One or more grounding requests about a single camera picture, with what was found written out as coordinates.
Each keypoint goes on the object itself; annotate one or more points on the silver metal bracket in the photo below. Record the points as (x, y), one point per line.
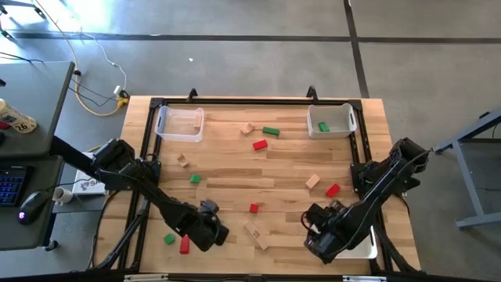
(364, 279)
(145, 278)

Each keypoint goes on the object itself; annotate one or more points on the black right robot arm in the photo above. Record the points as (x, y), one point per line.
(383, 188)

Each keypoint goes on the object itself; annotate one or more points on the grey metal side table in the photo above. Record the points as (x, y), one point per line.
(471, 188)

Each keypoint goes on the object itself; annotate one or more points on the long natural wooden block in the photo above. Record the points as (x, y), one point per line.
(256, 234)

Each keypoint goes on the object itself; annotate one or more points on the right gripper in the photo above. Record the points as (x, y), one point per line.
(325, 239)

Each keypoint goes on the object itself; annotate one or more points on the green half-round wooden block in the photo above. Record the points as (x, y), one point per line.
(195, 179)

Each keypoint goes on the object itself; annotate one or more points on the green rectangular wooden block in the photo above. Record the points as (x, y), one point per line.
(271, 131)

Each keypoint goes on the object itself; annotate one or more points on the small green wooden block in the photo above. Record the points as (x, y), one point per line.
(169, 239)
(323, 127)

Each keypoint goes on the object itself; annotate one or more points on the white cup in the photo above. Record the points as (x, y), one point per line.
(62, 196)

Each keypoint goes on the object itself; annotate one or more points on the black metal bar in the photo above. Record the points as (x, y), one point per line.
(72, 152)

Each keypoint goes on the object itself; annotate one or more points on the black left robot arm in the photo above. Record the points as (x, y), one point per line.
(164, 203)

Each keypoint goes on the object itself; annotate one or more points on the black aluminium table frame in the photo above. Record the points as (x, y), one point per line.
(242, 101)

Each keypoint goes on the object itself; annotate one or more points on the white printed box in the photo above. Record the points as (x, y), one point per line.
(88, 186)

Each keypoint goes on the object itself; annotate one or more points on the natural wooden arch block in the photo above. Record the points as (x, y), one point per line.
(182, 160)
(247, 129)

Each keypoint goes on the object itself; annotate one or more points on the cream bottle with number label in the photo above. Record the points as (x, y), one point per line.
(17, 119)

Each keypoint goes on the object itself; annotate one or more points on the backlit black keyboard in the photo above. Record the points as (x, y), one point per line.
(11, 186)

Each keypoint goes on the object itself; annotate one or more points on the dark grey desk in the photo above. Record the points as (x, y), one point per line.
(35, 90)

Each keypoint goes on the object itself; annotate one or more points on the small red object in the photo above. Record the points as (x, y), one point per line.
(3, 125)

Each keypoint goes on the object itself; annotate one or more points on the black computer mouse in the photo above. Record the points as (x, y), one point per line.
(33, 205)

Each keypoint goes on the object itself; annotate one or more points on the clear plastic bin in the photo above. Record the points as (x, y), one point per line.
(178, 136)

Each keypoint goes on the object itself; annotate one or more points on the black desk caster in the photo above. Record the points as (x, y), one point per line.
(51, 245)

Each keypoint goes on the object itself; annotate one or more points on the black stand base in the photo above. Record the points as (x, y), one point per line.
(39, 13)

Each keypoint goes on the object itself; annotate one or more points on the red rectangular wooden block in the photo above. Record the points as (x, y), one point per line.
(333, 190)
(184, 246)
(260, 145)

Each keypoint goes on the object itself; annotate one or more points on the black desk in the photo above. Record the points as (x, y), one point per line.
(23, 235)

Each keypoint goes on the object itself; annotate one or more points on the black frame bracket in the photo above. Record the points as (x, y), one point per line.
(192, 95)
(312, 94)

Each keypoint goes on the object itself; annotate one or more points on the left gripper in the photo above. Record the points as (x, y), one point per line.
(211, 235)

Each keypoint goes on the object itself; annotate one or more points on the small red wooden cube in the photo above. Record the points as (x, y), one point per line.
(254, 208)

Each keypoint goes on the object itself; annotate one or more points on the white power adapter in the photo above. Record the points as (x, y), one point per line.
(117, 90)

